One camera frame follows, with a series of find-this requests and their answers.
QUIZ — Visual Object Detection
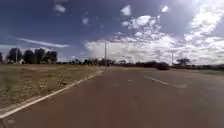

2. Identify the reddish grey asphalt road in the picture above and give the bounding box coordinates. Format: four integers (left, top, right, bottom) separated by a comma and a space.
0, 66, 224, 128

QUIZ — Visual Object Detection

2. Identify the dry grass field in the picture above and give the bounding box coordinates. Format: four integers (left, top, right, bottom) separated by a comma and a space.
0, 63, 101, 109

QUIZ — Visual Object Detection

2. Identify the tall pole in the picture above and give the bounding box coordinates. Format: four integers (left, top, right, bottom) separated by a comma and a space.
104, 40, 108, 68

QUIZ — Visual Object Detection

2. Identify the clump of dark trees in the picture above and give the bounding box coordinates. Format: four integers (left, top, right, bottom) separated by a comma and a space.
0, 47, 59, 65

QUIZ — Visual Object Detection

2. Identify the white edge line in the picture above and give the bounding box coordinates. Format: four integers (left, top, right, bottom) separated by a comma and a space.
0, 69, 104, 120

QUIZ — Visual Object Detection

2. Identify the white dashed centre line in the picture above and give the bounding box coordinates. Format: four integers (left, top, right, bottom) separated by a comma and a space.
127, 76, 188, 89

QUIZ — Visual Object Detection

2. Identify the dark vehicle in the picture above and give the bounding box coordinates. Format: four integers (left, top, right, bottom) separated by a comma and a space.
155, 62, 171, 71

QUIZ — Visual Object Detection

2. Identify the grass verge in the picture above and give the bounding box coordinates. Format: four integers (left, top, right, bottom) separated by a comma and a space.
181, 68, 224, 76

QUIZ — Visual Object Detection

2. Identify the distant row of trees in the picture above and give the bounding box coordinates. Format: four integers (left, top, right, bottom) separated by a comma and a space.
57, 57, 224, 70

